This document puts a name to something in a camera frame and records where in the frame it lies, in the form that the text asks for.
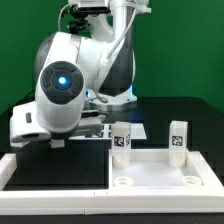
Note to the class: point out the camera on top mount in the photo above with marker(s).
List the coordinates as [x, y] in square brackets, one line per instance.
[91, 6]

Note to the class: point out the white tag sheet with markers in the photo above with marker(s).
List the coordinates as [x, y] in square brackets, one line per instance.
[137, 132]

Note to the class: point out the white square table top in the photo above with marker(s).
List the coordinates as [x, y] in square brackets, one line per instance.
[149, 168]

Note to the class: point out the white U-shaped obstacle fence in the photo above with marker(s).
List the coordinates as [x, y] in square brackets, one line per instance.
[105, 201]

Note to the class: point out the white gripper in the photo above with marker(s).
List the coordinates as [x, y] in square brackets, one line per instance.
[24, 127]

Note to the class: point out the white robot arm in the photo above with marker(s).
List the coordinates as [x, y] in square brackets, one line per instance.
[96, 54]

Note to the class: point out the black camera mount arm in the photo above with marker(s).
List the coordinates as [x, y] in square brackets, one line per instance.
[77, 25]

